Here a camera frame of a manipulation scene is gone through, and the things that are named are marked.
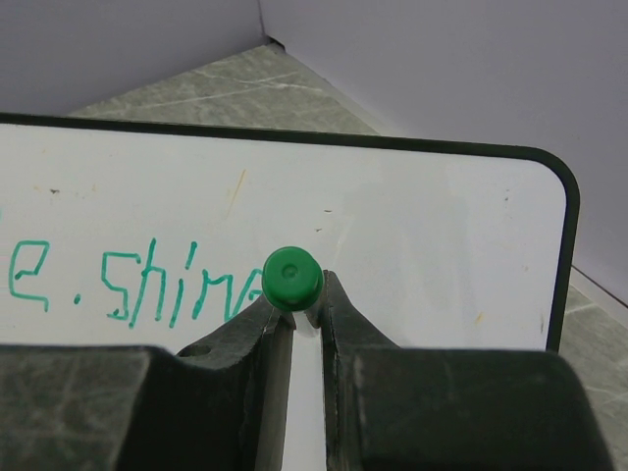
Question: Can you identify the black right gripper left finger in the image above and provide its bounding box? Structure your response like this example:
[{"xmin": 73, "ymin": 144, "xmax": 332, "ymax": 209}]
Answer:
[{"xmin": 117, "ymin": 297, "xmax": 294, "ymax": 470}]

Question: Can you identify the white marker pen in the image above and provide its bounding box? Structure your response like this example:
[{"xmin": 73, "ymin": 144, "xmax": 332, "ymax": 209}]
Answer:
[{"xmin": 262, "ymin": 246, "xmax": 324, "ymax": 338}]

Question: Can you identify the white whiteboard with black frame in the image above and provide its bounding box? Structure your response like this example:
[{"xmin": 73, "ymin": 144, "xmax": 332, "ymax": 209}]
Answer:
[{"xmin": 1, "ymin": 115, "xmax": 574, "ymax": 470}]

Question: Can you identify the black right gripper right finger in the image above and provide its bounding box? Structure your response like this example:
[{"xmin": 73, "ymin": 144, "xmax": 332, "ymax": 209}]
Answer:
[{"xmin": 318, "ymin": 272, "xmax": 613, "ymax": 470}]

